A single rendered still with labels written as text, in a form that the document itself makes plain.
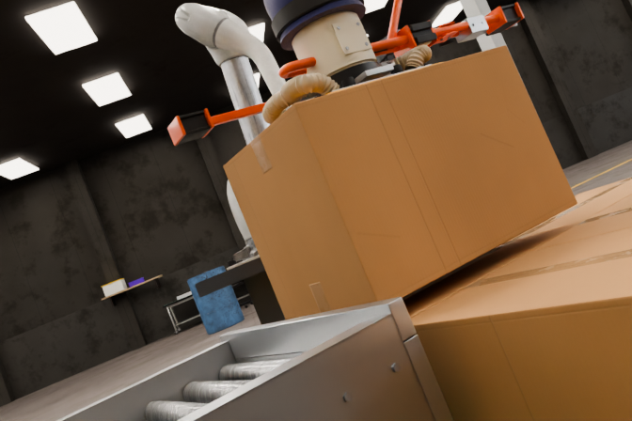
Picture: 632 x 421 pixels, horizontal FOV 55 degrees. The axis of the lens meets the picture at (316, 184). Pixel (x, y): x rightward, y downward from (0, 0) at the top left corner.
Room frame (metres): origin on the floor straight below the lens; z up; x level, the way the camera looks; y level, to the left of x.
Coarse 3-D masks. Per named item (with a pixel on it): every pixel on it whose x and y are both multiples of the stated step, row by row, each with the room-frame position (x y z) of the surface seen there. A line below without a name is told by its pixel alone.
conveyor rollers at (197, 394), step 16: (224, 368) 1.40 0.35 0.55; (240, 368) 1.32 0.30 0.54; (256, 368) 1.24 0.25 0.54; (272, 368) 1.18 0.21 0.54; (192, 384) 1.34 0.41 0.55; (208, 384) 1.25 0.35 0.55; (224, 384) 1.18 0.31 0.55; (240, 384) 1.11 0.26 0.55; (160, 400) 1.29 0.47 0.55; (192, 400) 1.32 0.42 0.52; (208, 400) 1.23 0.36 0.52; (160, 416) 1.21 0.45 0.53; (176, 416) 1.12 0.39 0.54
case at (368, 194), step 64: (448, 64) 1.30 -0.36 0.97; (512, 64) 1.39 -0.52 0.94; (320, 128) 1.11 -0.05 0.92; (384, 128) 1.18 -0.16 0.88; (448, 128) 1.26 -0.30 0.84; (512, 128) 1.35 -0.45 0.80; (256, 192) 1.33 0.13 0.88; (320, 192) 1.12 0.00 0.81; (384, 192) 1.15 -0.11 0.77; (448, 192) 1.22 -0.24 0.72; (512, 192) 1.31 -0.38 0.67; (320, 256) 1.20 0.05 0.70; (384, 256) 1.12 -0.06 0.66; (448, 256) 1.19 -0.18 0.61
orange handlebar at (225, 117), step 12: (444, 24) 1.57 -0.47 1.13; (456, 24) 1.59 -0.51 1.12; (468, 24) 1.62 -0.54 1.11; (444, 36) 1.58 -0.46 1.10; (456, 36) 1.65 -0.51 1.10; (372, 48) 1.44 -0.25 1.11; (384, 48) 1.46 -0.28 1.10; (396, 48) 1.53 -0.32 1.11; (300, 60) 1.33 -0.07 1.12; (312, 60) 1.35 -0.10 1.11; (288, 72) 1.33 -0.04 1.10; (300, 72) 1.38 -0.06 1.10; (252, 108) 1.57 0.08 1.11; (216, 120) 1.51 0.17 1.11; (228, 120) 1.53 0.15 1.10
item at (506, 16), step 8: (496, 8) 1.68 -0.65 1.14; (504, 8) 1.70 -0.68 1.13; (512, 8) 1.71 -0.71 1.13; (520, 8) 1.71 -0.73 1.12; (504, 16) 1.67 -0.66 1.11; (512, 16) 1.71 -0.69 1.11; (520, 16) 1.71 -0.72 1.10; (496, 24) 1.70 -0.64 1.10; (504, 24) 1.70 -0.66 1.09; (512, 24) 1.74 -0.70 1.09; (488, 32) 1.73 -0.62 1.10
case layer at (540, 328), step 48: (624, 192) 1.62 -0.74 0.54; (528, 240) 1.47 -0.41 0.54; (576, 240) 1.21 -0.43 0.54; (624, 240) 1.02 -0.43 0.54; (432, 288) 1.33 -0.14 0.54; (480, 288) 1.11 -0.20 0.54; (528, 288) 0.95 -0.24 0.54; (576, 288) 0.83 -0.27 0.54; (624, 288) 0.74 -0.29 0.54; (432, 336) 1.01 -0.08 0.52; (480, 336) 0.92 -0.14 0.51; (528, 336) 0.84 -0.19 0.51; (576, 336) 0.78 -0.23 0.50; (624, 336) 0.73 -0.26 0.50; (480, 384) 0.95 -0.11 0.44; (528, 384) 0.87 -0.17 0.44; (576, 384) 0.81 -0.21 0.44; (624, 384) 0.75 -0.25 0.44
